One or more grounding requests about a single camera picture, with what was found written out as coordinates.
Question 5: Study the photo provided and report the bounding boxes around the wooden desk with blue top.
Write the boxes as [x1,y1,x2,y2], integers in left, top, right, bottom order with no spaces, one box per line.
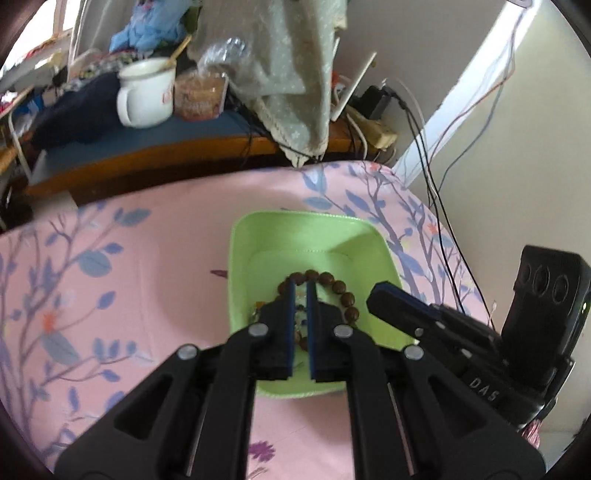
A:
[25,110,365,207]

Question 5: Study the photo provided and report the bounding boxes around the grey floral cloth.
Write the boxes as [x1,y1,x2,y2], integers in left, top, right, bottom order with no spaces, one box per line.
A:
[191,0,349,168]

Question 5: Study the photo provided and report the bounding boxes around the white router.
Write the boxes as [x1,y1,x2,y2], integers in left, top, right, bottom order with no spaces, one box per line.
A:
[330,52,378,123]

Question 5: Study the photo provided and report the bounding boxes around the white enamel mug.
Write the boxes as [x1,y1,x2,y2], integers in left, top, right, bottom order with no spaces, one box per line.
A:
[116,58,177,128]

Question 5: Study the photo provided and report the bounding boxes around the dark navy garment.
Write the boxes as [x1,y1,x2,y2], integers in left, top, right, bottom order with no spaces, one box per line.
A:
[30,71,123,151]

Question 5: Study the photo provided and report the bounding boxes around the thin wall wires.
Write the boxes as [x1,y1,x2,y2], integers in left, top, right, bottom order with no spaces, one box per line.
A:
[392,0,532,172]

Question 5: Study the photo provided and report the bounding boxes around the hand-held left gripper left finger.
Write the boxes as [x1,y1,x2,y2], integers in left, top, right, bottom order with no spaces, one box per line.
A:
[54,281,296,480]

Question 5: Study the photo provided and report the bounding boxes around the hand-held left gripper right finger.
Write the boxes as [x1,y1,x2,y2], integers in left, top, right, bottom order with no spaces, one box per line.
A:
[307,281,546,480]

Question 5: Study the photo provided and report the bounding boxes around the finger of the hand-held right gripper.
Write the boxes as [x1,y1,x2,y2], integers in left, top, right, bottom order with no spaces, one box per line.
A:
[372,281,502,346]
[366,292,491,371]

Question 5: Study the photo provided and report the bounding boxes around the black cable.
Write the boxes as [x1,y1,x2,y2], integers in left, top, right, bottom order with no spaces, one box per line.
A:
[385,88,469,315]

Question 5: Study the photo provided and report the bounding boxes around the black charger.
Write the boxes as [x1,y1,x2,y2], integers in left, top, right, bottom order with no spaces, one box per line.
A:
[360,85,394,120]

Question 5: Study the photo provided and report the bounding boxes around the pink printed bedsheet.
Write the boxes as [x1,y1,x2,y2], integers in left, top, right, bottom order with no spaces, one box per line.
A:
[0,161,498,480]

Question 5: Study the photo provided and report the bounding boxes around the clear biscuit packet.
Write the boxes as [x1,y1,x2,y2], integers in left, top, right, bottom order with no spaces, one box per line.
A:
[174,39,246,121]

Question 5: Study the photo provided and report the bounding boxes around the brown bead bracelet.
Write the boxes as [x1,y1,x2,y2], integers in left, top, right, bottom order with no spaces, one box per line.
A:
[276,270,362,330]

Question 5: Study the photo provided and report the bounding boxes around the light blue garment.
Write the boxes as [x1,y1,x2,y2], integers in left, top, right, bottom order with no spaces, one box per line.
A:
[109,0,192,51]

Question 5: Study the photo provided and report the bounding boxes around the green plastic basket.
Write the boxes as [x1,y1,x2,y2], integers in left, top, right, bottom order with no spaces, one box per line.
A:
[229,211,419,398]

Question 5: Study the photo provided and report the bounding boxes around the beige power strip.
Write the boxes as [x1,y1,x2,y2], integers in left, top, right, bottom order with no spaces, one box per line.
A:
[346,105,399,149]

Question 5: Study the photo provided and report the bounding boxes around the spoon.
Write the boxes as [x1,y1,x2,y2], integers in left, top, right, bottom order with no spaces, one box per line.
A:
[167,34,193,62]

